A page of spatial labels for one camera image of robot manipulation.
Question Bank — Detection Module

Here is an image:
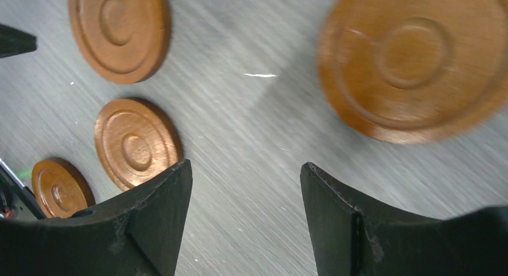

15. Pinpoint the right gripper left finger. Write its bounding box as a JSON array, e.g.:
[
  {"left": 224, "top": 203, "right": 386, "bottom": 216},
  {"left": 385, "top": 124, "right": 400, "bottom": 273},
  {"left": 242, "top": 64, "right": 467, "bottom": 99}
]
[{"left": 1, "top": 160, "right": 193, "bottom": 275}]

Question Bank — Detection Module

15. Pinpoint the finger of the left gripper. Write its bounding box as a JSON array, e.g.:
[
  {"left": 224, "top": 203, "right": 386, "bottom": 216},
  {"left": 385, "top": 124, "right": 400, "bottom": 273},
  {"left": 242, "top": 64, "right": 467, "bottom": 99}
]
[{"left": 1, "top": 24, "right": 37, "bottom": 58}]

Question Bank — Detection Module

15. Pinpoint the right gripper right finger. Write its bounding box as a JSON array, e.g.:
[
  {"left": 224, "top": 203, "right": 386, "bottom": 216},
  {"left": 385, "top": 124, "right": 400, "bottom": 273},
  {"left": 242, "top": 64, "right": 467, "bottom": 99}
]
[{"left": 300, "top": 162, "right": 507, "bottom": 275}]

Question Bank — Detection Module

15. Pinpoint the brown wooden coaster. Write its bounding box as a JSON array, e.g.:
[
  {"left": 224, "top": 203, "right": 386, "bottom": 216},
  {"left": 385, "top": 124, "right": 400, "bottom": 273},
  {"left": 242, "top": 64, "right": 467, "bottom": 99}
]
[
  {"left": 94, "top": 98, "right": 184, "bottom": 191},
  {"left": 68, "top": 0, "right": 171, "bottom": 84},
  {"left": 317, "top": 0, "right": 507, "bottom": 144},
  {"left": 31, "top": 157, "right": 96, "bottom": 218}
]

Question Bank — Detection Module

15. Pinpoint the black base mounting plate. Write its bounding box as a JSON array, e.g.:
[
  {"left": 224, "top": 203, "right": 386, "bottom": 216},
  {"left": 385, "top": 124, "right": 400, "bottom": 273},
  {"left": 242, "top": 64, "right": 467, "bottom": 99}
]
[{"left": 1, "top": 159, "right": 46, "bottom": 222}]

